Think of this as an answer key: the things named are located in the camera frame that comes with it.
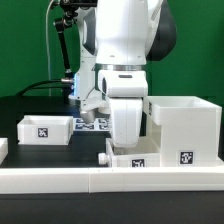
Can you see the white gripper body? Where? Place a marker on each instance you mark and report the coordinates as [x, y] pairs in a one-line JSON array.
[[126, 116]]

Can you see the white front drawer box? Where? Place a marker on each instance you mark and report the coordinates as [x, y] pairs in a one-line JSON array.
[[144, 154]]

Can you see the white drawer box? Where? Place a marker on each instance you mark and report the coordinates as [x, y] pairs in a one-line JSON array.
[[45, 130], [144, 154]]

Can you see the white drawer cabinet frame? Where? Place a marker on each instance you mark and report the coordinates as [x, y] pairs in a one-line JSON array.
[[184, 130]]

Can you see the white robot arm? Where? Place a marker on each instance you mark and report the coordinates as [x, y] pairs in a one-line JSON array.
[[118, 38]]

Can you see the white rear drawer box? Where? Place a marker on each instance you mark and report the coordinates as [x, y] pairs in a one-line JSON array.
[[45, 130]]

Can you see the fiducial marker sheet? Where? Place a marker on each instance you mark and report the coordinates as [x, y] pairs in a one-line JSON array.
[[100, 124]]

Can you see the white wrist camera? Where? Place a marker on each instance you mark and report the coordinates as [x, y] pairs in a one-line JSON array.
[[90, 106]]

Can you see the white front border rail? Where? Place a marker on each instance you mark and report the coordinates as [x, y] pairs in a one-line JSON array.
[[97, 180]]

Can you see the white border rail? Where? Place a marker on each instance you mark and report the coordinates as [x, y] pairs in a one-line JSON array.
[[3, 149], [97, 180]]

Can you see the white left border rail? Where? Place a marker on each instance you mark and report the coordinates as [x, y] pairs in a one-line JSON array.
[[3, 149]]

